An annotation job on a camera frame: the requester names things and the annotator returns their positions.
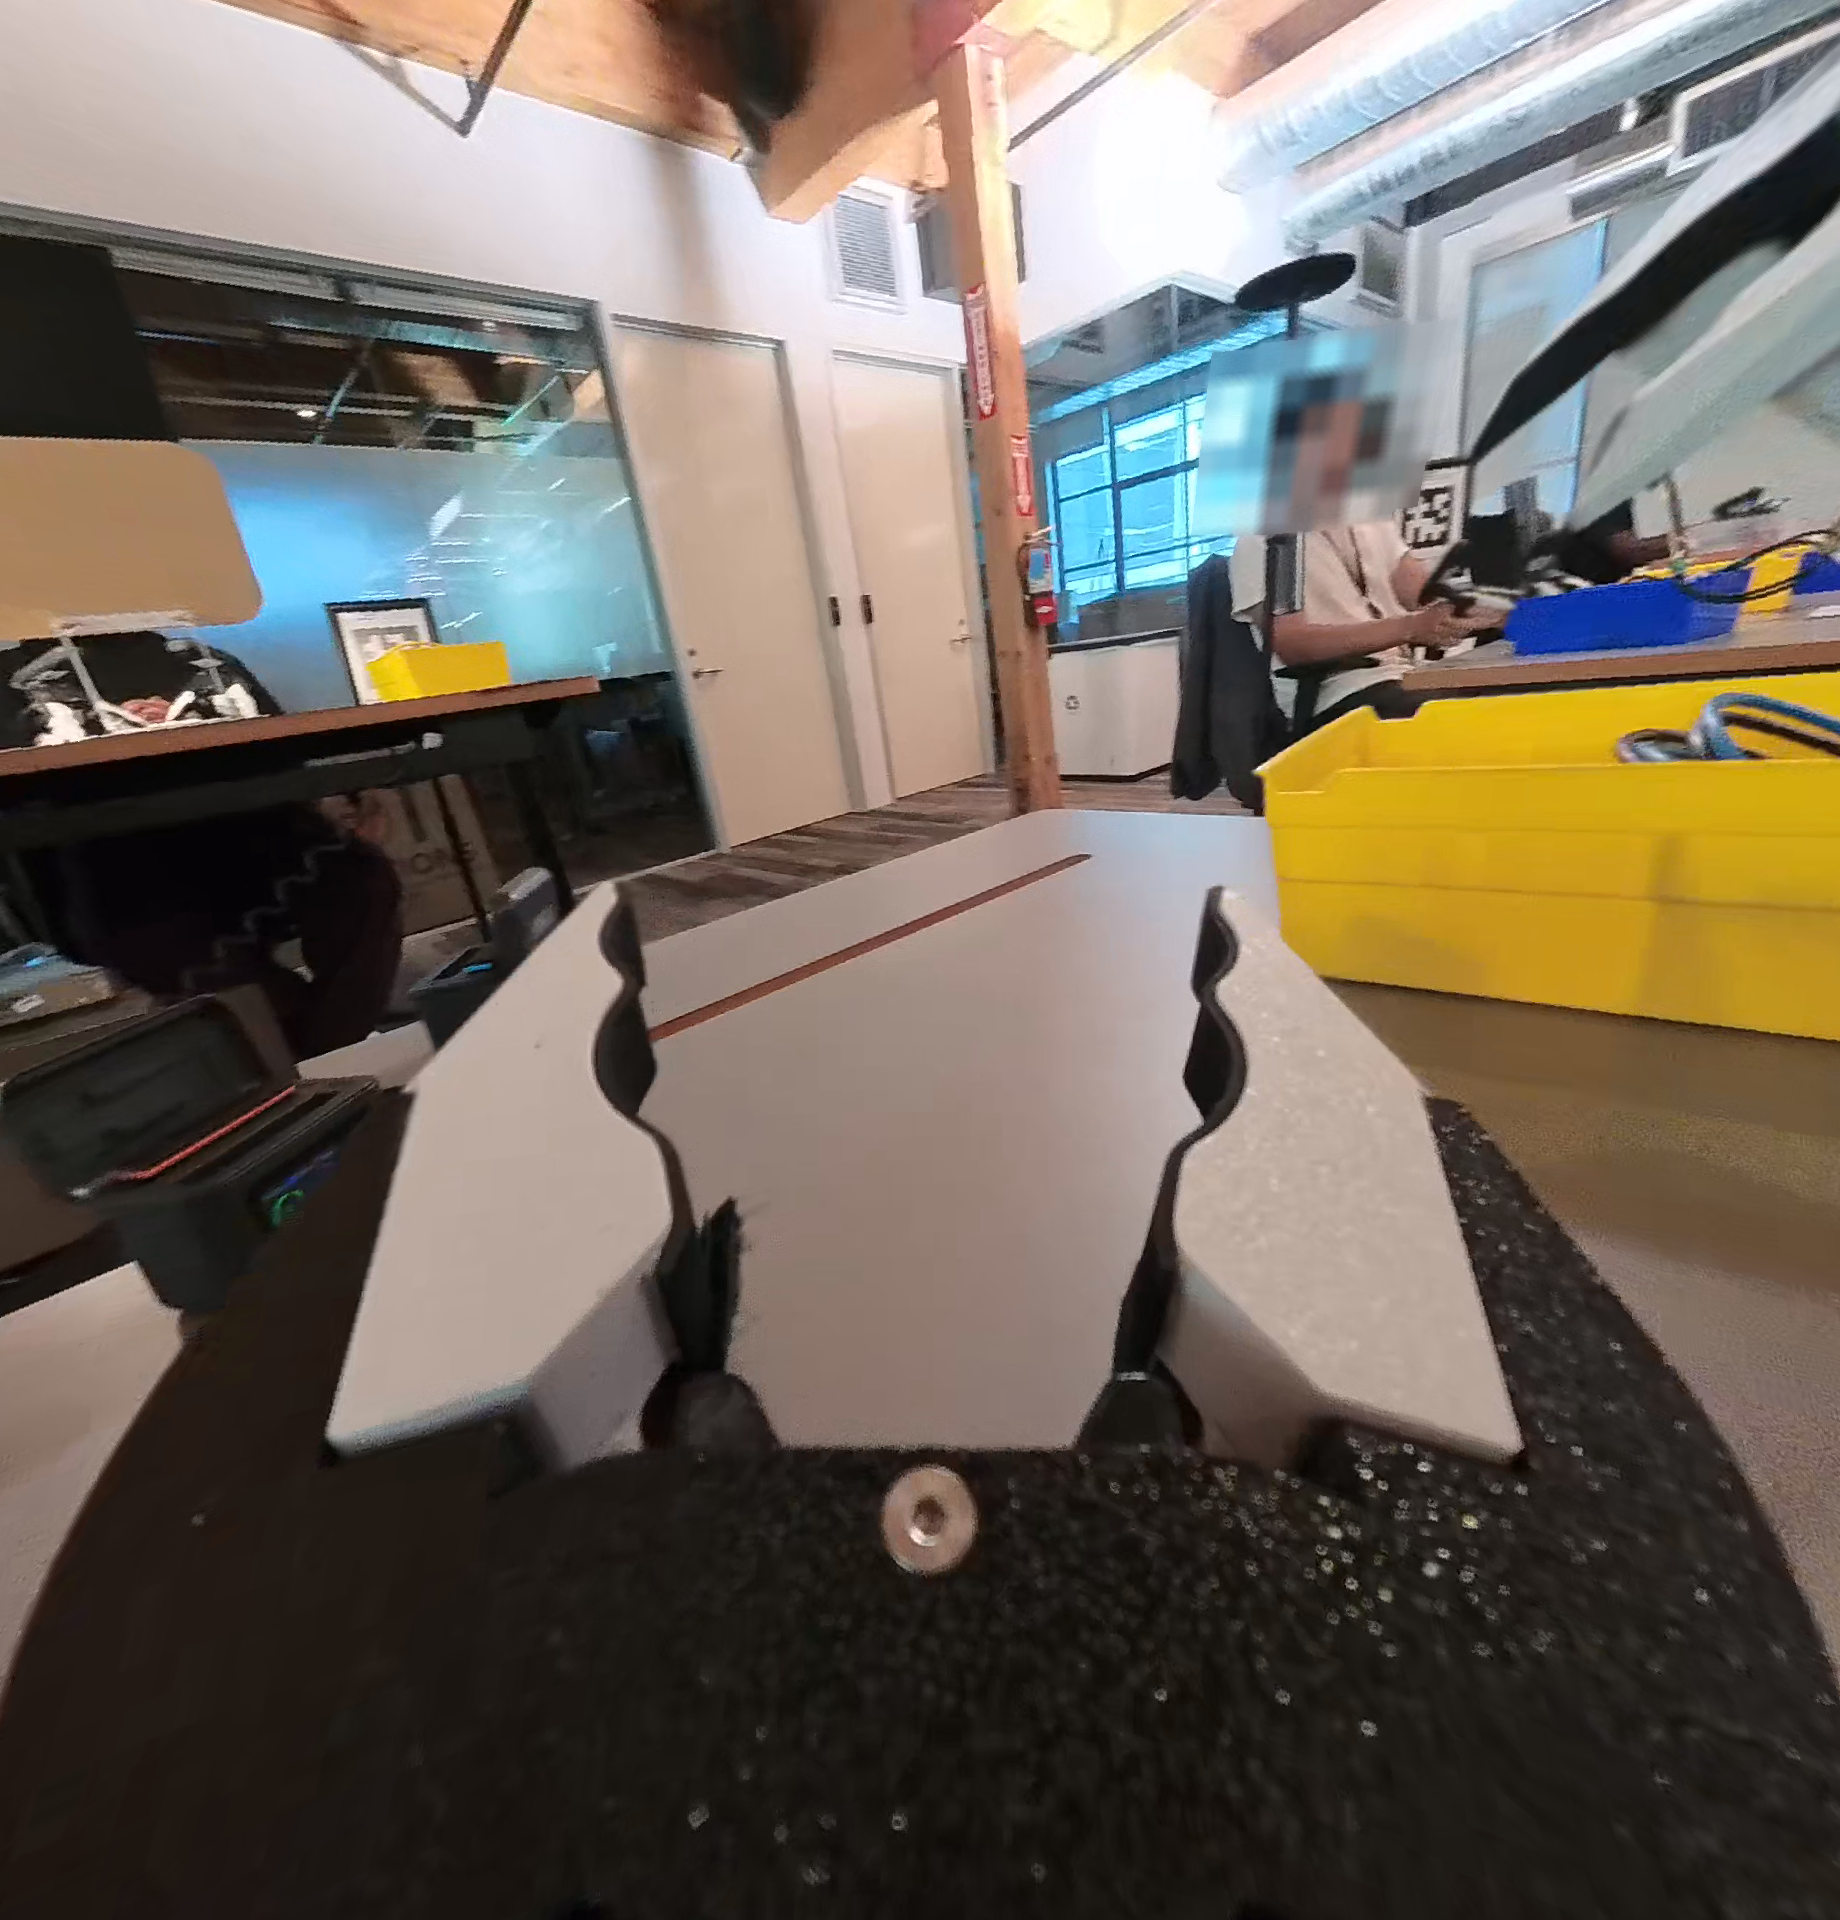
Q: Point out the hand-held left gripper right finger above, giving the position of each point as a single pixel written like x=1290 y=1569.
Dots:
x=1326 y=1186

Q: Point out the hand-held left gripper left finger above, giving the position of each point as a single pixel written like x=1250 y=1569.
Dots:
x=515 y=1171

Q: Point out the large yellow bin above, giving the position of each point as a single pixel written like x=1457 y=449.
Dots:
x=1535 y=899

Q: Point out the blue storage bin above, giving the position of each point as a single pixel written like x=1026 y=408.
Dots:
x=1610 y=620

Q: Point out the black white printed tag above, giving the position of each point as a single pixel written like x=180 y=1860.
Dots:
x=1429 y=509

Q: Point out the black charging case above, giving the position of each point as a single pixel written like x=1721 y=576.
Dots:
x=186 y=1200

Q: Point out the black round lamp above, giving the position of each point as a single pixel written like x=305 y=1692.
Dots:
x=1295 y=278

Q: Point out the small yellow bin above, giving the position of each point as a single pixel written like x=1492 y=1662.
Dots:
x=441 y=673

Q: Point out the black office chair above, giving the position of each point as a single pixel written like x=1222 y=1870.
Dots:
x=1221 y=689

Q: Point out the brown wooden desk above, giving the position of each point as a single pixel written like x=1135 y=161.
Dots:
x=259 y=728

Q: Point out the white cabinet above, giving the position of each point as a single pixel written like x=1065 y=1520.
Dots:
x=1114 y=707

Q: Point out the black framed picture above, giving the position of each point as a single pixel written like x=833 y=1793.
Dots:
x=365 y=637

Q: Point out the beige door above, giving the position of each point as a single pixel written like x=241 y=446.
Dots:
x=904 y=572
x=741 y=600

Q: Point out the red fire extinguisher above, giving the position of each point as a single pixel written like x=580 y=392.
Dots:
x=1037 y=584

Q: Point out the tan rounded board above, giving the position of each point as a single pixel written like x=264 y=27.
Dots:
x=94 y=534

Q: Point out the black screen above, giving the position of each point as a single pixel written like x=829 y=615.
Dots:
x=50 y=345

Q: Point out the silver air duct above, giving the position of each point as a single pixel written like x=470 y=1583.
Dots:
x=1387 y=104

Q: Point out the wooden post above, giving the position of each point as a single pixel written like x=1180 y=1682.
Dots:
x=1002 y=449

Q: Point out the wall vent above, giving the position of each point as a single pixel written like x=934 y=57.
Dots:
x=867 y=248

